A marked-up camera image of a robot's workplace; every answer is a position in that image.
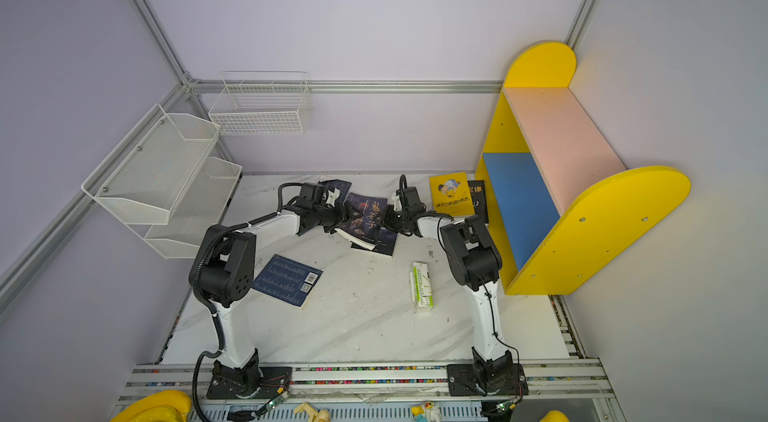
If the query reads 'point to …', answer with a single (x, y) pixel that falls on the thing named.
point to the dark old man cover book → (364, 223)
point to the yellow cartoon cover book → (451, 194)
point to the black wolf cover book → (385, 244)
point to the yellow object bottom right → (554, 416)
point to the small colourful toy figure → (430, 413)
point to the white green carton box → (421, 290)
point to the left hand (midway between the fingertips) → (356, 218)
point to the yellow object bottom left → (162, 406)
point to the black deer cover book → (479, 198)
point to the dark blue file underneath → (340, 185)
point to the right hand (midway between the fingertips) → (374, 219)
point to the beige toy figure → (312, 414)
